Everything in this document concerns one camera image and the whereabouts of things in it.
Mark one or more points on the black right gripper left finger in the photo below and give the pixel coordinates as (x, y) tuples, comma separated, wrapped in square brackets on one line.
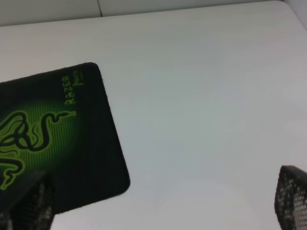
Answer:
[(29, 206)]

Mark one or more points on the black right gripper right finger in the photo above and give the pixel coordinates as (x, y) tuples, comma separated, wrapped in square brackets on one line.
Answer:
[(290, 203)]

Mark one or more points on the black green Razer mouse pad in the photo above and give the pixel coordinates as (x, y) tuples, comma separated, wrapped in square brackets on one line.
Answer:
[(59, 124)]

